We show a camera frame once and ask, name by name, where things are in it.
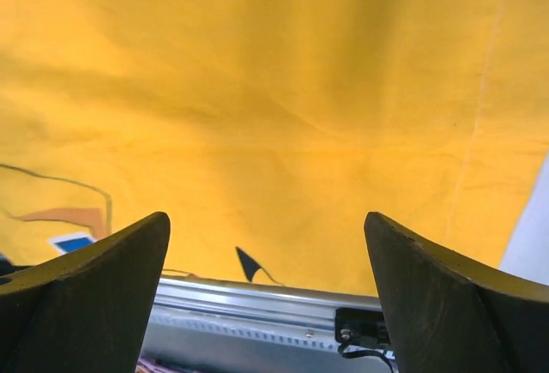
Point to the yellow cartoon placemat cloth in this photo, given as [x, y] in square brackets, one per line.
[268, 129]

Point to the aluminium frame rail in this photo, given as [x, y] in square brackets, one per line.
[257, 301]

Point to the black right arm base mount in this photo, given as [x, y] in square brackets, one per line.
[362, 333]

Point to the perforated grey cable duct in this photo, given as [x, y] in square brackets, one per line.
[282, 333]

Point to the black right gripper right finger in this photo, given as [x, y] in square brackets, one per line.
[446, 312]

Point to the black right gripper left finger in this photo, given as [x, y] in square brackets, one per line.
[88, 310]

